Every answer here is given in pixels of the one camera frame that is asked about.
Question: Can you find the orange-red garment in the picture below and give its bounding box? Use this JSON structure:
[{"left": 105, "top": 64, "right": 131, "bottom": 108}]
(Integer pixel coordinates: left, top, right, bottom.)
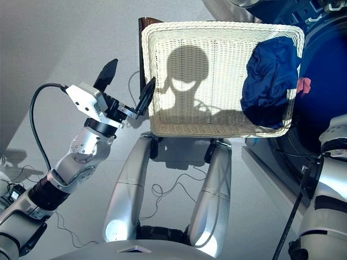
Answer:
[{"left": 297, "top": 77, "right": 313, "bottom": 95}]

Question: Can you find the black power adapter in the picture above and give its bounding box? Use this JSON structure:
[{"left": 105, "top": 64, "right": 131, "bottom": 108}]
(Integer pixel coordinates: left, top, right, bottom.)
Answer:
[{"left": 9, "top": 184, "right": 25, "bottom": 203}]

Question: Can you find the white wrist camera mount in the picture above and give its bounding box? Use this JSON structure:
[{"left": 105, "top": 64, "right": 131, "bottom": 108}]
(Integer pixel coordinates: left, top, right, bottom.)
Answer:
[{"left": 65, "top": 83, "right": 126, "bottom": 128}]

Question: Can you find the thin grey floor cable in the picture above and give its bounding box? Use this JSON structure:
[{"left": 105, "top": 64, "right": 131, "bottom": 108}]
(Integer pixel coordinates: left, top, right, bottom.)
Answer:
[
  {"left": 0, "top": 165, "right": 99, "bottom": 249},
  {"left": 127, "top": 70, "right": 207, "bottom": 220}
]

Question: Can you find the silver robot torso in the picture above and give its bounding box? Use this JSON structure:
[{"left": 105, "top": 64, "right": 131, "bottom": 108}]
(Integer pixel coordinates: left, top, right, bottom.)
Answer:
[{"left": 54, "top": 226, "right": 217, "bottom": 260}]

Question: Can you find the pale woven basket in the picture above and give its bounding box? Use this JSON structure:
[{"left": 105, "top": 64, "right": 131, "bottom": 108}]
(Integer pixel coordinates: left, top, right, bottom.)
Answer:
[{"left": 141, "top": 21, "right": 306, "bottom": 139}]

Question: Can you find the silver robot leg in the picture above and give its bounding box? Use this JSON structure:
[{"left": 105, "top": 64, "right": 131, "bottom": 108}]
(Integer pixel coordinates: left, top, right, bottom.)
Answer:
[
  {"left": 102, "top": 136, "right": 153, "bottom": 243},
  {"left": 189, "top": 138, "right": 233, "bottom": 258}
]

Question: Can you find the navy blue garment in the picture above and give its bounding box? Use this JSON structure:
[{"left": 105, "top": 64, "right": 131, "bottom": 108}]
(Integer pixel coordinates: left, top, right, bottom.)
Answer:
[{"left": 240, "top": 36, "right": 303, "bottom": 129}]

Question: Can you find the grey washing machine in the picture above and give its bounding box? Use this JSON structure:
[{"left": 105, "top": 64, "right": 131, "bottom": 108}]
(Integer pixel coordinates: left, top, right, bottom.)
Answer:
[{"left": 227, "top": 0, "right": 347, "bottom": 217}]

